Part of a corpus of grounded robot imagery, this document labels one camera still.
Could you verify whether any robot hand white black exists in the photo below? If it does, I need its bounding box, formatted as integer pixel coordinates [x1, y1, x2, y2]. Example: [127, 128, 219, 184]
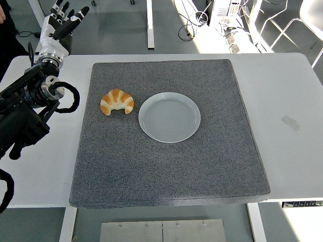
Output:
[35, 0, 90, 57]

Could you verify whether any croissant bread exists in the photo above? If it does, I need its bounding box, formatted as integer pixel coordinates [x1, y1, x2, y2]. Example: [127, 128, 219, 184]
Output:
[100, 88, 135, 116]

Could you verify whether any round grey-white plate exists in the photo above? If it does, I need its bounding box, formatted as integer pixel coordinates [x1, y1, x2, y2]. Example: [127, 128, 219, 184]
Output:
[138, 92, 202, 144]

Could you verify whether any grey metal plate with screws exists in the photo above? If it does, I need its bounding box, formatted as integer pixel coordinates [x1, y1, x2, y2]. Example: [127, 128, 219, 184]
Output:
[99, 219, 164, 242]
[162, 219, 227, 242]

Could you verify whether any person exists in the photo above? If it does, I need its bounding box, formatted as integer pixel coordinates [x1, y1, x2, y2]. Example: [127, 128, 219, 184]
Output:
[0, 0, 29, 76]

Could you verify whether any white slanted background table leg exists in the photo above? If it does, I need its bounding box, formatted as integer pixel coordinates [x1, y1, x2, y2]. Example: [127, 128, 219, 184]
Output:
[27, 0, 48, 29]

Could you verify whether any grey fabric mat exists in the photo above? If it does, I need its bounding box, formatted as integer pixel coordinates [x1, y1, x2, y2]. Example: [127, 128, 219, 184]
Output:
[69, 58, 271, 209]

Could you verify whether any white equipment box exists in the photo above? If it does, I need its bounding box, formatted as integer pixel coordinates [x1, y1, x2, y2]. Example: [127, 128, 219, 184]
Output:
[209, 0, 243, 26]

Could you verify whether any white power strip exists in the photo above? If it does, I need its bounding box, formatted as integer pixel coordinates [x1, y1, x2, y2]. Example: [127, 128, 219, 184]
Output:
[224, 25, 254, 54]

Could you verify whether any clear tape patch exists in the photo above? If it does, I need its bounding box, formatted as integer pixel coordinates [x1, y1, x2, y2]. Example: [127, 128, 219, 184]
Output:
[281, 115, 302, 133]

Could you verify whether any table height control panel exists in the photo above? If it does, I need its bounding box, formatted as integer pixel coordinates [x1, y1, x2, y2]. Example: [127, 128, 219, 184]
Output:
[282, 200, 323, 209]

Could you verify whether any thin black floor cable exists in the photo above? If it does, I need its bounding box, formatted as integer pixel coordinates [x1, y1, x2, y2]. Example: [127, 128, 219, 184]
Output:
[19, 30, 41, 39]

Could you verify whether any black looped floor cable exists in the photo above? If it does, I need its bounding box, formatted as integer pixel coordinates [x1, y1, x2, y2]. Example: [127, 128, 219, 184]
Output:
[178, 10, 210, 40]

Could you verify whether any white wire chair frame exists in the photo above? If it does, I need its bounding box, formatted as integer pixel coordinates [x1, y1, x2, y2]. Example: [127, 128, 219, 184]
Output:
[259, 0, 323, 69]

